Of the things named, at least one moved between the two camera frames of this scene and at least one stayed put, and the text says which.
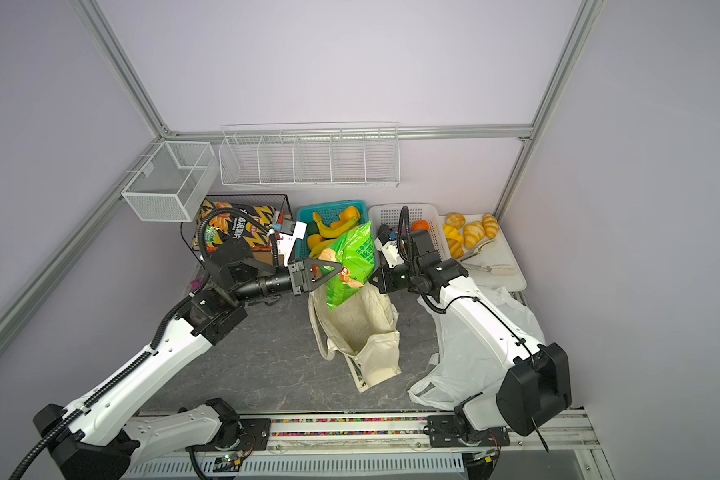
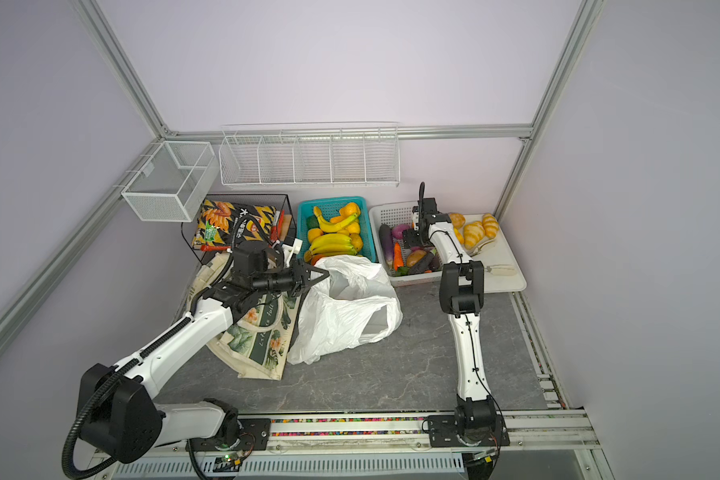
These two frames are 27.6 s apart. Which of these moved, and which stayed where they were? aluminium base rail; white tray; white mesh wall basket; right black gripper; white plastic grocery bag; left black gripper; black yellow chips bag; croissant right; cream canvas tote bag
Moved: right black gripper; cream canvas tote bag; white plastic grocery bag
Stayed: white tray; aluminium base rail; croissant right; black yellow chips bag; left black gripper; white mesh wall basket
